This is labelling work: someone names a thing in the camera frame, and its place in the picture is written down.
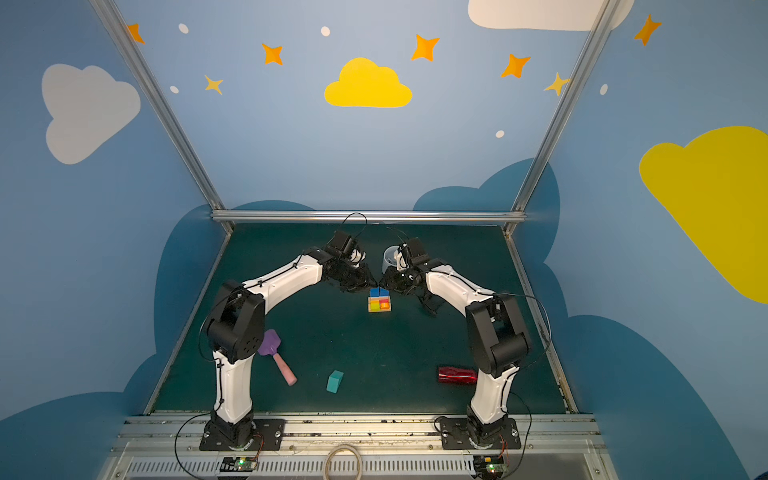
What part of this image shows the left green circuit board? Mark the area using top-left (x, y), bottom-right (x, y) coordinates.
top-left (219, 456), bottom-right (259, 475)

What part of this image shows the beige cable loop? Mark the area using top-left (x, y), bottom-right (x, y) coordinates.
top-left (323, 442), bottom-right (365, 480)

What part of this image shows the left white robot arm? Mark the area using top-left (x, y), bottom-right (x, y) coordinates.
top-left (200, 231), bottom-right (376, 451)

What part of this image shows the red spray bottle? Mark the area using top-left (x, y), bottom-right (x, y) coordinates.
top-left (437, 366), bottom-right (478, 385)

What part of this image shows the right green circuit board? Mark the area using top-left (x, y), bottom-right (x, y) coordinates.
top-left (472, 456), bottom-right (508, 480)

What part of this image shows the aluminium left corner post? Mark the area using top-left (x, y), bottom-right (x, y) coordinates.
top-left (90, 0), bottom-right (225, 213)

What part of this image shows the green circuit board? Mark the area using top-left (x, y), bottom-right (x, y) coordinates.
top-left (219, 456), bottom-right (259, 475)
top-left (472, 456), bottom-right (508, 480)

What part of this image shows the aluminium right corner post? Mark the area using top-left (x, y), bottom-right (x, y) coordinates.
top-left (503, 0), bottom-right (622, 239)

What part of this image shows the teal block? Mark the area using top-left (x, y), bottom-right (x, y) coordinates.
top-left (326, 370), bottom-right (344, 394)

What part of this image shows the aluminium back frame rail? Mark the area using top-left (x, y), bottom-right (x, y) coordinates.
top-left (211, 210), bottom-right (526, 224)

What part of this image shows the front aluminium rail base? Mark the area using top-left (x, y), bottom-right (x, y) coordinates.
top-left (99, 413), bottom-right (618, 479)

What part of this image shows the purple pink toy spatula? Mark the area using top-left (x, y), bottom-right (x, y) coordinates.
top-left (258, 329), bottom-right (297, 386)

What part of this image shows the light blue ceramic mug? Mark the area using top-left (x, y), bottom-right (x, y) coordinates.
top-left (382, 245), bottom-right (406, 273)

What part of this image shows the aluminium corner post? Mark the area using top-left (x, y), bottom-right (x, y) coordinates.
top-left (90, 0), bottom-right (225, 213)
top-left (503, 0), bottom-right (622, 239)

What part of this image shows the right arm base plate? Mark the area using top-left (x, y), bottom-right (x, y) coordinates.
top-left (433, 416), bottom-right (522, 450)

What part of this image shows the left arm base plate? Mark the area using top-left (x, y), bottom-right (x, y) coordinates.
top-left (199, 416), bottom-right (285, 452)

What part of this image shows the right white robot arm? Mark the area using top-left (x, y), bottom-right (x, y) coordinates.
top-left (381, 238), bottom-right (533, 449)

